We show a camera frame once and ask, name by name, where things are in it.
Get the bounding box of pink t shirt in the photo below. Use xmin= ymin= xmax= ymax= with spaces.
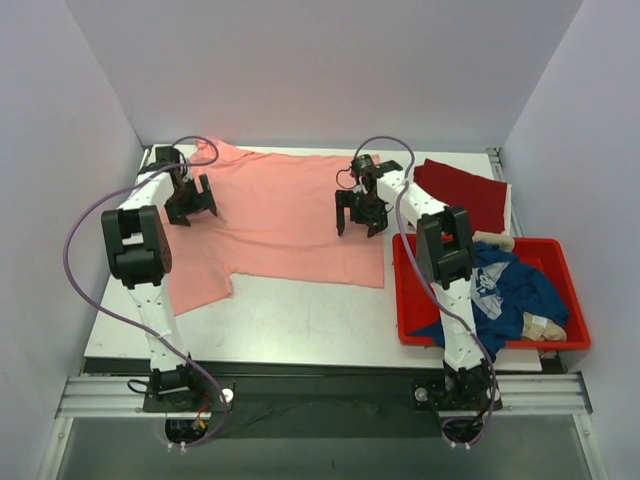
xmin=164 ymin=141 xmax=384 ymax=315

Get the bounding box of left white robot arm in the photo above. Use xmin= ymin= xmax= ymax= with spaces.
xmin=101 ymin=146 xmax=217 ymax=412

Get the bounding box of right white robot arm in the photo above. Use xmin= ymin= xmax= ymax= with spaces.
xmin=335 ymin=155 xmax=496 ymax=408

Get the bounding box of red plastic bin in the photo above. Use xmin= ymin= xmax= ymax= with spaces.
xmin=392 ymin=233 xmax=592 ymax=354

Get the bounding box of folded dark red t shirt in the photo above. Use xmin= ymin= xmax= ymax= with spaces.
xmin=414 ymin=159 xmax=508 ymax=234

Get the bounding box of blue printed t shirt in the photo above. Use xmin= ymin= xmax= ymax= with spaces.
xmin=405 ymin=241 xmax=571 ymax=364

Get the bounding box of beige t shirt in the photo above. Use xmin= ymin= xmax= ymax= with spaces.
xmin=471 ymin=231 xmax=569 ymax=349

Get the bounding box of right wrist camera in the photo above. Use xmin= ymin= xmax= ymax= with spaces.
xmin=350 ymin=154 xmax=403 ymax=178

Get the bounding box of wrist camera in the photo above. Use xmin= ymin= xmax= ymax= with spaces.
xmin=145 ymin=146 xmax=185 ymax=171
xmin=350 ymin=154 xmax=403 ymax=178

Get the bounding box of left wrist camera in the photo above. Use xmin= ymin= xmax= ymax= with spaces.
xmin=145 ymin=146 xmax=185 ymax=171

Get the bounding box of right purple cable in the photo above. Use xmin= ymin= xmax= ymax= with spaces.
xmin=352 ymin=137 xmax=501 ymax=447

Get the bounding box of purple cable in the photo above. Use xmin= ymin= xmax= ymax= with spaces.
xmin=352 ymin=137 xmax=501 ymax=447
xmin=64 ymin=134 xmax=236 ymax=449

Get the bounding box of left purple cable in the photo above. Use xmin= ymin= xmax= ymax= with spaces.
xmin=64 ymin=134 xmax=236 ymax=449

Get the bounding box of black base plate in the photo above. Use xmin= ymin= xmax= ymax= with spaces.
xmin=142 ymin=371 xmax=502 ymax=443

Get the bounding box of aluminium frame rail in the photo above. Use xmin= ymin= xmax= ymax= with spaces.
xmin=56 ymin=374 xmax=593 ymax=419

